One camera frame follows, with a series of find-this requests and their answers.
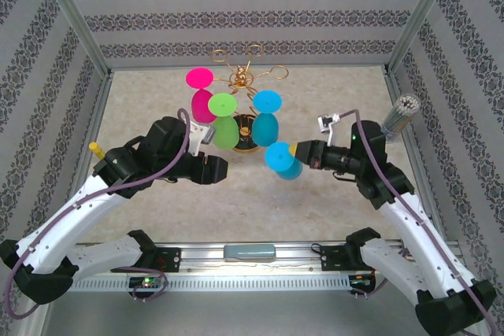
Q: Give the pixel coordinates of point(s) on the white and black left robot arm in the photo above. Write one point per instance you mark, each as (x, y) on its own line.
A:
(59, 226)

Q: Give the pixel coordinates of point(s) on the blue plastic wine glass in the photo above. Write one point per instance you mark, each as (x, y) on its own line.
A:
(267, 100)
(277, 157)

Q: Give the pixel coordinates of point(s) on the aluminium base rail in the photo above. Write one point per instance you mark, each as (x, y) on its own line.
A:
(204, 257)

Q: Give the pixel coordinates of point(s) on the grey block on rail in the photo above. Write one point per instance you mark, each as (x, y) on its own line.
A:
(248, 252)

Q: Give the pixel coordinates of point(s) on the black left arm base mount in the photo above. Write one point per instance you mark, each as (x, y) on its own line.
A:
(169, 259)

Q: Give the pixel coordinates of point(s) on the clear tube of pencils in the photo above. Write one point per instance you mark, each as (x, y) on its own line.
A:
(397, 119)

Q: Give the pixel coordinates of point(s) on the yellow glue stick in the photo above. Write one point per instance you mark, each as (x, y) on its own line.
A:
(95, 149)

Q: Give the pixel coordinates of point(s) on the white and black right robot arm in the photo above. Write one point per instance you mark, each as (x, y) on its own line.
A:
(409, 226)

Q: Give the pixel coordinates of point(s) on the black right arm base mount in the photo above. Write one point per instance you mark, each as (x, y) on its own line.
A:
(332, 259)

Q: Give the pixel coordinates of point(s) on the green plastic wine glass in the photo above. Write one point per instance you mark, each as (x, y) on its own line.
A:
(222, 104)

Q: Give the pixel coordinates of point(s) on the pink plastic wine glass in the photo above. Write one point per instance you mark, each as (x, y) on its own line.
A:
(200, 78)

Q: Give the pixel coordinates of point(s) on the aluminium frame post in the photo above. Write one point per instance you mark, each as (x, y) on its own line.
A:
(421, 17)
(75, 17)

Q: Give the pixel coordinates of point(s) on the small circuit board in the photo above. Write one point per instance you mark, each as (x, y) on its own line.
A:
(146, 283)
(361, 281)

